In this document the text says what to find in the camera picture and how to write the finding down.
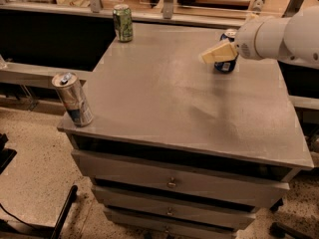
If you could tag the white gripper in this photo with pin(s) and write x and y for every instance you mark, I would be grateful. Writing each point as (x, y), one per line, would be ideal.
(245, 40)

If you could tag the blue pepsi can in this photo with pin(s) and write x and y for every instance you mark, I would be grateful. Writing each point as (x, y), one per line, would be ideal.
(228, 66)

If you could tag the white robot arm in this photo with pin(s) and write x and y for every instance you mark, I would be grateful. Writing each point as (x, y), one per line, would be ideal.
(291, 40)

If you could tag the green soda can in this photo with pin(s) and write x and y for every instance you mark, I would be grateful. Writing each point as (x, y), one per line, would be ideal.
(123, 22)

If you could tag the silver redbull can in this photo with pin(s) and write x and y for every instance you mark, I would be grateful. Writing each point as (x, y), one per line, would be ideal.
(71, 94)

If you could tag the grey metal railing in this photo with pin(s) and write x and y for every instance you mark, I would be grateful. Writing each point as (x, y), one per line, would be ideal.
(206, 13)

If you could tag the grey drawer cabinet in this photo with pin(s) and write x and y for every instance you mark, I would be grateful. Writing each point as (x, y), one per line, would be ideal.
(152, 98)

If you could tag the top grey drawer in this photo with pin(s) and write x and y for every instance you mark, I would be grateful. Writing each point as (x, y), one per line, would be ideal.
(224, 186)

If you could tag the grey drawer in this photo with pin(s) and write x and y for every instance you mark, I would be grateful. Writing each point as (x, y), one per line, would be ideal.
(172, 207)
(224, 186)
(165, 225)

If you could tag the middle grey drawer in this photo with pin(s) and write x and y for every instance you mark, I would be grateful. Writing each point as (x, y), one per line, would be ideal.
(172, 207)

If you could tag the bottom grey drawer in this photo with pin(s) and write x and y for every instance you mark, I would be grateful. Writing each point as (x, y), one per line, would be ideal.
(165, 225)

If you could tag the black chair leg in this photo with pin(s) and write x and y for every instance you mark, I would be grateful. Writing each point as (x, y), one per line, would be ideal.
(71, 198)

